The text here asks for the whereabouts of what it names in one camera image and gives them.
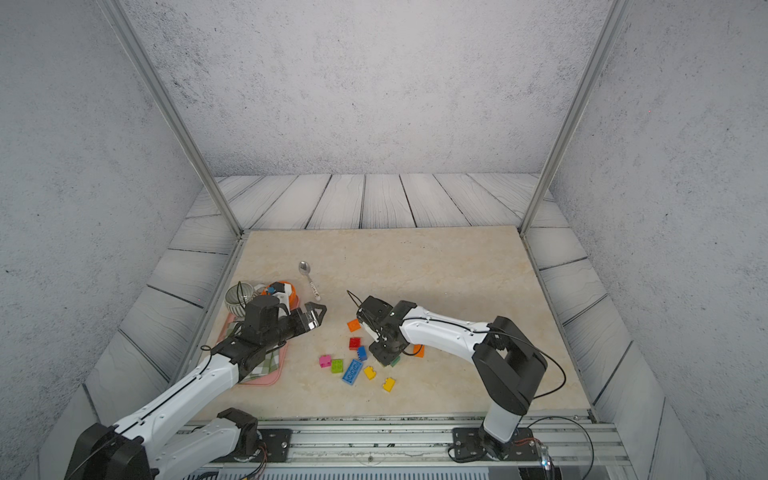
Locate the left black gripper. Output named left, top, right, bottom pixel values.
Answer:
left=261, top=301, right=327, bottom=352

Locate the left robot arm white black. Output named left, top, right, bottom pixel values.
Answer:
left=65, top=295, right=327, bottom=479

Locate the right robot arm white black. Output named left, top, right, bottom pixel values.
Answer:
left=357, top=296, right=548, bottom=463

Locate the yellow notched lego brick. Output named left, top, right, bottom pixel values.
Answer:
left=382, top=378, right=396, bottom=392

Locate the long blue lego brick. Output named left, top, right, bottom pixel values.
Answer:
left=342, top=359, right=363, bottom=385

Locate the lime lego brick left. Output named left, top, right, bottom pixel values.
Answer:
left=331, top=359, right=344, bottom=374

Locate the metal spoon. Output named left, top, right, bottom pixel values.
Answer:
left=298, top=261, right=322, bottom=302

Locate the green checkered cloth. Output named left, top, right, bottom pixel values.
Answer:
left=245, top=350, right=280, bottom=382

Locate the grey ribbed cup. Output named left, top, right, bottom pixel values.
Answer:
left=225, top=282, right=257, bottom=318

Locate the pink tray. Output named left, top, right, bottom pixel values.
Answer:
left=217, top=313, right=288, bottom=387

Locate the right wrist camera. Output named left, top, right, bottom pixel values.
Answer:
left=357, top=296, right=393, bottom=331

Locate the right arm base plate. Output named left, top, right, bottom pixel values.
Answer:
left=451, top=427, right=541, bottom=463

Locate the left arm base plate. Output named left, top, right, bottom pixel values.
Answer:
left=232, top=427, right=293, bottom=463

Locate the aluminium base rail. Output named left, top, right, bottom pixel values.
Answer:
left=258, top=411, right=636, bottom=479

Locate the left frame post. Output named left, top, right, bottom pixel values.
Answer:
left=97, top=0, right=244, bottom=239

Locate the frame post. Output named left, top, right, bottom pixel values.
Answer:
left=518, top=0, right=632, bottom=238
left=97, top=0, right=244, bottom=239

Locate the right frame post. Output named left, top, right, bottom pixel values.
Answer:
left=518, top=0, right=632, bottom=238

